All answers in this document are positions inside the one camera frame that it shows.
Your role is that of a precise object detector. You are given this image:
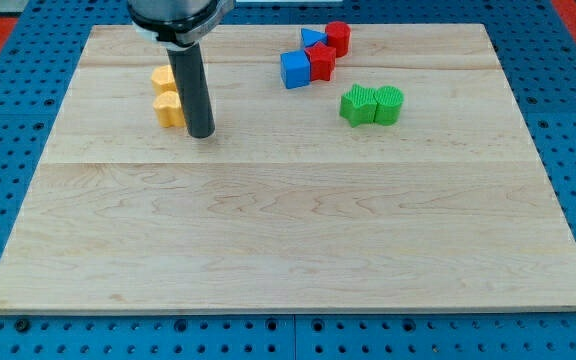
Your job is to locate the blue triangle block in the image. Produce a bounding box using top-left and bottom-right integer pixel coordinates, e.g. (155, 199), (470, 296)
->
(300, 28), (327, 48)

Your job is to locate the blue cube block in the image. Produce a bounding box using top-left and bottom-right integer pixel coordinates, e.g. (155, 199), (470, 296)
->
(280, 50), (310, 89)

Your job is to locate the wooden board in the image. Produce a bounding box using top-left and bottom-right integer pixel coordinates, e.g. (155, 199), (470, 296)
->
(0, 24), (576, 315)

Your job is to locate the yellow hexagon block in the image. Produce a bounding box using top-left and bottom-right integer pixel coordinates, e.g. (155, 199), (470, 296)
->
(150, 65), (177, 95)

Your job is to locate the green star block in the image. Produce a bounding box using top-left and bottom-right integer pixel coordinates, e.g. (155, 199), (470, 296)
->
(339, 84), (377, 127)

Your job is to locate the yellow heart block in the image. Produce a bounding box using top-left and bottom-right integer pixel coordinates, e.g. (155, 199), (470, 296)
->
(152, 91), (186, 128)

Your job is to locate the red star block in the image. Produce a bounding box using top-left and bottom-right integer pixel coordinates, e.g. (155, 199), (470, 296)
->
(305, 42), (336, 81)

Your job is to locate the red cylinder block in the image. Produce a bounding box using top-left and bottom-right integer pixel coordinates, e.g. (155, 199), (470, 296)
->
(325, 21), (351, 58)

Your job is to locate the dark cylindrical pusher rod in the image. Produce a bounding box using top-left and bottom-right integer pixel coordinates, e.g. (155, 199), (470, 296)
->
(167, 43), (215, 139)

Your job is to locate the green cylinder block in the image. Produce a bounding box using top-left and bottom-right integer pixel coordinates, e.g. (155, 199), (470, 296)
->
(374, 85), (405, 126)

